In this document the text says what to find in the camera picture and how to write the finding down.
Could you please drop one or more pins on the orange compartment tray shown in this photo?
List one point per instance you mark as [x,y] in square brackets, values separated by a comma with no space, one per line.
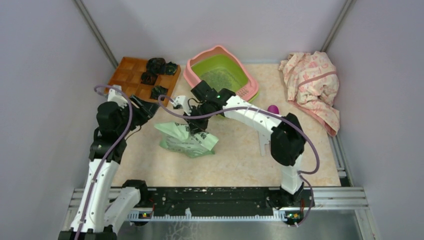
[128,76]

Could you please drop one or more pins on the green litter pellets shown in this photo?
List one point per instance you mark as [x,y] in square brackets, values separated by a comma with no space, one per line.
[220,79]

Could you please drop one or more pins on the black small part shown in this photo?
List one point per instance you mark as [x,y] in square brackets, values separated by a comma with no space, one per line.
[148,78]

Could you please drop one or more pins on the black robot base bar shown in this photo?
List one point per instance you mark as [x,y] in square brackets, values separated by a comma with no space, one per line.
[222,201]

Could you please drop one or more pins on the green and pink litter box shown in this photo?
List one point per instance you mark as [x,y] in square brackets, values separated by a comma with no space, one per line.
[218,57]

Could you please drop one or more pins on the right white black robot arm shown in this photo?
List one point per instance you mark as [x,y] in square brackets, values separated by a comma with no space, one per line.
[281,133]

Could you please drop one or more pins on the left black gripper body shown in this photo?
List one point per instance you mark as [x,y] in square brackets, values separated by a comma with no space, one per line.
[125,113]

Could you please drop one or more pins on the green cat litter bag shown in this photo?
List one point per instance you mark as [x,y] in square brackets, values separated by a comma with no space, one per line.
[176,137]

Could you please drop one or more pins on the purple plastic scoop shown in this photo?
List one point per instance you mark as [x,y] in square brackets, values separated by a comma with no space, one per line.
[273,109]

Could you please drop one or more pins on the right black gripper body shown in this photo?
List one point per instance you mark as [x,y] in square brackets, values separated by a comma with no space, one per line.
[201,123]

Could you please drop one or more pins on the black part with green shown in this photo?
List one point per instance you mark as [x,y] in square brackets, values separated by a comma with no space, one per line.
[170,68]

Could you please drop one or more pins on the white plastic bracket piece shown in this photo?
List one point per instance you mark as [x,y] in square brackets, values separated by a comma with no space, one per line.
[264,142]

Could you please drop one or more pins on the black round part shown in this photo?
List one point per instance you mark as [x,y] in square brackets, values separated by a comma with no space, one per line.
[156,65]

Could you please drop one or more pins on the cream pink printed jacket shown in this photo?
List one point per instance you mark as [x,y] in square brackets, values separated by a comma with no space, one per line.
[312,85]

